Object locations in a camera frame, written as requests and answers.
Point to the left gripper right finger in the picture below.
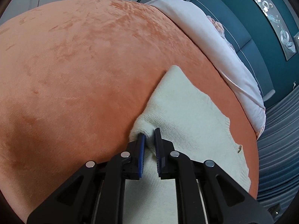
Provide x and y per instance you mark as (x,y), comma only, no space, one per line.
(171,164)

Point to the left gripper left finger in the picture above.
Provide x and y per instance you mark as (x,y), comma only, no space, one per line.
(127,165)

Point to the cream knitted sweater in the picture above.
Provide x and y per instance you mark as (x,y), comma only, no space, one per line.
(190,120)

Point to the orange velvet bed cover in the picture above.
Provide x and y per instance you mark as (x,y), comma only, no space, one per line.
(76,75)

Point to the blue grey striped curtain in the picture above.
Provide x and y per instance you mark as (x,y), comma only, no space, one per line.
(278,155)

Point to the teal upholstered headboard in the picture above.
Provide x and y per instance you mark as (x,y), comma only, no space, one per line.
(242,42)

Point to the silver floral wall art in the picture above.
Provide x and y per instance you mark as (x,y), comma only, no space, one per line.
(279,26)

